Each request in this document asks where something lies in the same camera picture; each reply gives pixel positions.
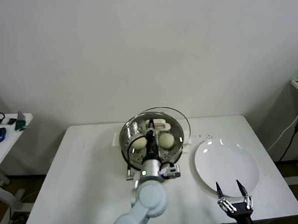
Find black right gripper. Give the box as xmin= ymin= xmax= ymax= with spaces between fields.
xmin=215 ymin=178 xmax=256 ymax=224

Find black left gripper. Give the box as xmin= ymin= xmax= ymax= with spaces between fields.
xmin=141 ymin=119 xmax=161 ymax=162

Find glass lid with white handle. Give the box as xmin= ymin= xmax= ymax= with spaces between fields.
xmin=122 ymin=104 xmax=194 ymax=154

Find white steamed baozi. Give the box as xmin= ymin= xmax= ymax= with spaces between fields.
xmin=131 ymin=137 xmax=148 ymax=151
xmin=158 ymin=133 xmax=176 ymax=151

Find stainless steel steamer basket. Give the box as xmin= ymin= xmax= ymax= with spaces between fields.
xmin=117 ymin=109 xmax=187 ymax=170

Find white round plate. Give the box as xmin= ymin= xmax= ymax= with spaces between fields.
xmin=192 ymin=135 xmax=262 ymax=200

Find scattered black crumbs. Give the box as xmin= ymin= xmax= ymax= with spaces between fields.
xmin=192 ymin=131 xmax=214 ymax=141

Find green and grey tool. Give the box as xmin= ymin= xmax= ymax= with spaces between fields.
xmin=13 ymin=110 xmax=28 ymax=132

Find white side table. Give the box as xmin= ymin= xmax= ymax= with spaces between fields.
xmin=0 ymin=112 xmax=39 ymax=224

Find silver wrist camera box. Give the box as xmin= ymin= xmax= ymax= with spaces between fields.
xmin=158 ymin=163 xmax=181 ymax=180

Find black wall cable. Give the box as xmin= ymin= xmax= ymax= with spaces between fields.
xmin=277 ymin=128 xmax=298 ymax=162

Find white wall cable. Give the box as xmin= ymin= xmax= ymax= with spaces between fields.
xmin=265 ymin=108 xmax=298 ymax=152

